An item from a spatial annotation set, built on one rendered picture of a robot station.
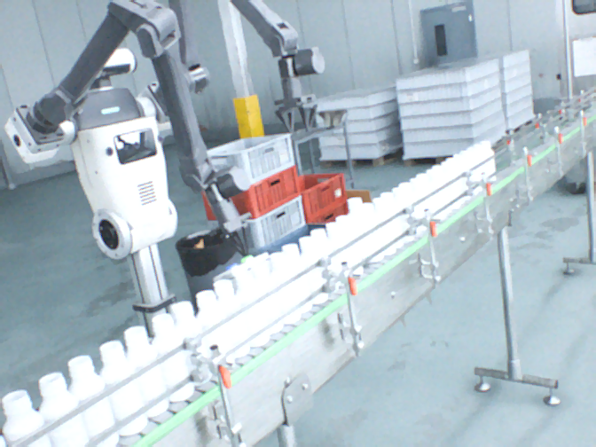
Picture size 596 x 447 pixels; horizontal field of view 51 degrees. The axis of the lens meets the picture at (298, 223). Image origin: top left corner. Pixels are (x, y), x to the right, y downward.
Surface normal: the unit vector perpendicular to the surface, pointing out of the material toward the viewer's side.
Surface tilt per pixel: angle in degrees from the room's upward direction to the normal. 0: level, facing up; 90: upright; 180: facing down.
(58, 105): 111
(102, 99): 90
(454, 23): 90
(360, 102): 90
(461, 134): 90
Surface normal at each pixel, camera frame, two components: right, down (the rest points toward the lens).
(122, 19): -0.32, 0.61
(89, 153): -0.59, 0.29
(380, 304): 0.79, 0.02
